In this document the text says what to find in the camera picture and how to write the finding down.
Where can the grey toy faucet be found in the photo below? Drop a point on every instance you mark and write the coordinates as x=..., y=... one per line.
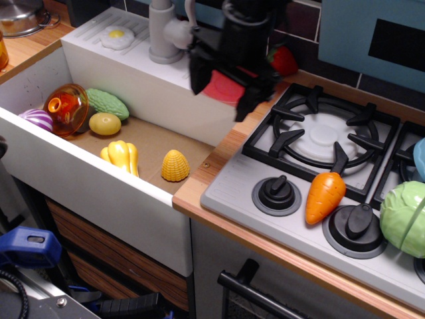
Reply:
x=169, y=37

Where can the green toy cabbage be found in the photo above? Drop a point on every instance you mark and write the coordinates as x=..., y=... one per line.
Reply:
x=402, y=218

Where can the red toy strawberry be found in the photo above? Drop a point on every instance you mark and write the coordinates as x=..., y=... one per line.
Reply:
x=283, y=61

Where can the pink round plate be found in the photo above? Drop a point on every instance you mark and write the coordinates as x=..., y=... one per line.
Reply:
x=221, y=88

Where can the orange transparent cup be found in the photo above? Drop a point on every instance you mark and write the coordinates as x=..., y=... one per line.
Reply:
x=4, y=57

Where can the black oven door handle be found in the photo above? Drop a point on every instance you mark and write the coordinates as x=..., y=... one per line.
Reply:
x=241, y=300

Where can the blue clamp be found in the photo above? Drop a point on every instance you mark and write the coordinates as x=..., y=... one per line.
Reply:
x=27, y=247

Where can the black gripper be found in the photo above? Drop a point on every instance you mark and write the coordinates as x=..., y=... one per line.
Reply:
x=238, y=54

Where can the black stove knob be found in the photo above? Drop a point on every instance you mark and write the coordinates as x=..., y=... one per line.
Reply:
x=354, y=231
x=276, y=196

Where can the toy fried egg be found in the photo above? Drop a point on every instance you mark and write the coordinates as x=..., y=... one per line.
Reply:
x=116, y=37

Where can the yellow toy corn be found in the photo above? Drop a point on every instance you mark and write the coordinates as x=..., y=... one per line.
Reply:
x=175, y=166

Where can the purple striped toy onion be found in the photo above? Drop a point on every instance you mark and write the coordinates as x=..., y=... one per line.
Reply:
x=40, y=118

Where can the black burner grate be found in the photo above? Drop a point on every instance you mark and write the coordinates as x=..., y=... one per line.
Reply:
x=308, y=132
x=400, y=166

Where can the light blue bowl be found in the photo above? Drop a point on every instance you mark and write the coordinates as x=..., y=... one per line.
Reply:
x=419, y=158

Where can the white toy sink basin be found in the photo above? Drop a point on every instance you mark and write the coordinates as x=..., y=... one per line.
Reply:
x=164, y=115

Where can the green toy bitter gourd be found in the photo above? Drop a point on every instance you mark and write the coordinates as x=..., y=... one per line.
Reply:
x=104, y=102

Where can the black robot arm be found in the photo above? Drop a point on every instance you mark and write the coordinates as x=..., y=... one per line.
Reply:
x=253, y=16

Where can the black right stove knob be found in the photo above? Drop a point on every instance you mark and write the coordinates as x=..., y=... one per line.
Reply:
x=354, y=231

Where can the steel pot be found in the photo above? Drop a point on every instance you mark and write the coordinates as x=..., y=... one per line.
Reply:
x=23, y=18

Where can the yellow toy potato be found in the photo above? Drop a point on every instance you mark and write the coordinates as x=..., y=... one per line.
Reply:
x=105, y=124

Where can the yellow toy bell pepper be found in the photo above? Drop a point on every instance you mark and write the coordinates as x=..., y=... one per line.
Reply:
x=123, y=155

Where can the orange toy carrot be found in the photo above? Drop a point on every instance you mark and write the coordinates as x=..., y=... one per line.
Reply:
x=325, y=194

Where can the grey toy stove top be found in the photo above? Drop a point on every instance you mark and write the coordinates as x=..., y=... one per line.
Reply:
x=393, y=272

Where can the black left stove knob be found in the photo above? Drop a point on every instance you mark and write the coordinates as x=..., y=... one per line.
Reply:
x=276, y=196

